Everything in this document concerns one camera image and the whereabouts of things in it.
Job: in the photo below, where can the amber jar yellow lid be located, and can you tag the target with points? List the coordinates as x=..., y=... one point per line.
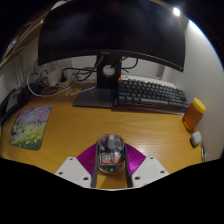
x=192, y=116

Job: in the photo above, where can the white power strip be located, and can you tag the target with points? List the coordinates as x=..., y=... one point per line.
x=58, y=79

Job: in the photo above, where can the black mechanical keyboard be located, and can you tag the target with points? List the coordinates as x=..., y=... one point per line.
x=150, y=95

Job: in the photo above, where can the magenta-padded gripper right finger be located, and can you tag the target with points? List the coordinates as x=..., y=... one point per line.
x=148, y=170

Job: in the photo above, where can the small white earbuds case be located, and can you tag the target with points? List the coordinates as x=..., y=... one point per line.
x=196, y=138

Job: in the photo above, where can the silver pen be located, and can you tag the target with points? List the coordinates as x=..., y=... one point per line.
x=203, y=151

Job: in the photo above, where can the wooden wall shelf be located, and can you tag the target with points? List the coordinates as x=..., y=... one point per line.
x=18, y=41

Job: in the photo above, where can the bright white lamp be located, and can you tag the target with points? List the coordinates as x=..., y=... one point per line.
x=176, y=11

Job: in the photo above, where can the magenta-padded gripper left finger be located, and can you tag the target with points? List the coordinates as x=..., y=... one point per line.
x=70, y=170

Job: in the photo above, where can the black curved monitor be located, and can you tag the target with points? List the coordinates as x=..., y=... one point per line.
x=110, y=30

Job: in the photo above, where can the transparent computer mouse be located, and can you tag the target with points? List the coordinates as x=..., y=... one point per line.
x=111, y=153

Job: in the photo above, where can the floral print mouse pad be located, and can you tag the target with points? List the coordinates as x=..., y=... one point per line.
x=30, y=128

